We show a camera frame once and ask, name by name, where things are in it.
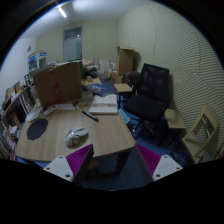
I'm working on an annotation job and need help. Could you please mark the blue book on table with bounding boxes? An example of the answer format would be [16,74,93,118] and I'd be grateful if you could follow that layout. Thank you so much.
[83,83,116,97]

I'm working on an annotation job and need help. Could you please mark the ceiling light tube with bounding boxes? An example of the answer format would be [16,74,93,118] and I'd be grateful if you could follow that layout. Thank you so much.
[58,7,67,18]

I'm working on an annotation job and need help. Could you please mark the light wooden chair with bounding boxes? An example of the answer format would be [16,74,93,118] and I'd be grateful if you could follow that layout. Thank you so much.
[182,105,219,164]

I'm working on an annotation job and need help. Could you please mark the open white book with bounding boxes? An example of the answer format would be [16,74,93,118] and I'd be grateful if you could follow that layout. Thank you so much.
[89,94,118,114]

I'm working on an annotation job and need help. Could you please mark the white display cabinet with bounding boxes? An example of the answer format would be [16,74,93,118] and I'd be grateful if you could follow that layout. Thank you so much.
[28,51,47,72]

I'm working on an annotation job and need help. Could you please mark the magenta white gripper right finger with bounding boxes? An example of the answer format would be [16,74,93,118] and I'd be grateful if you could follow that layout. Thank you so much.
[135,143,184,184]

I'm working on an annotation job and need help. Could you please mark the tall cardboard box background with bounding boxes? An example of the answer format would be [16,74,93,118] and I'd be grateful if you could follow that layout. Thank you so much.
[117,46,134,76]

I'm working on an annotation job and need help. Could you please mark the black pen tool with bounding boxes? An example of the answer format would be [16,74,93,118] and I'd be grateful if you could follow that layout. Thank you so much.
[77,106,99,122]

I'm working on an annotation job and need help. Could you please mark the dark round mouse pad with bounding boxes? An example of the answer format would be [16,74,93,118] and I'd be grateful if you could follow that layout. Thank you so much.
[27,119,48,140]

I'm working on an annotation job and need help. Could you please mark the white remote control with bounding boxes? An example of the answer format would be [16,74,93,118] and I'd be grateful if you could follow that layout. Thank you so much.
[43,105,57,116]

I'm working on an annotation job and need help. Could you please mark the shelf with books left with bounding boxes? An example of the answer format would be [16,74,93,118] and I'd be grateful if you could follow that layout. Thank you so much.
[0,87,32,160]

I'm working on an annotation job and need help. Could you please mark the grey door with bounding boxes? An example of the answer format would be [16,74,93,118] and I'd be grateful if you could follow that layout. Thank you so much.
[63,27,82,61]

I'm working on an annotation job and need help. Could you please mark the grey white computer mouse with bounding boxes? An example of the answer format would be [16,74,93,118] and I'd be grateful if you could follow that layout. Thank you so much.
[65,127,88,147]

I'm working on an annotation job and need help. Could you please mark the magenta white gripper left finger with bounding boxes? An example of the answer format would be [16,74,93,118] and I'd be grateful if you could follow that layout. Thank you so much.
[44,144,94,184]

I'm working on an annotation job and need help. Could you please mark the large brown cardboard box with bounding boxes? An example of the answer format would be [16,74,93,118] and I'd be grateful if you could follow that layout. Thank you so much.
[34,62,82,108]

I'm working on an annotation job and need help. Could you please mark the black mesh office chair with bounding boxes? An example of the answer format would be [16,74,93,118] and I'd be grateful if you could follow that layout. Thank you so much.
[123,63,171,134]

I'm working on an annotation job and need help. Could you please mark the small wooden table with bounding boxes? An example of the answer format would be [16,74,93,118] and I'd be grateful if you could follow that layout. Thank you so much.
[114,83,132,93]

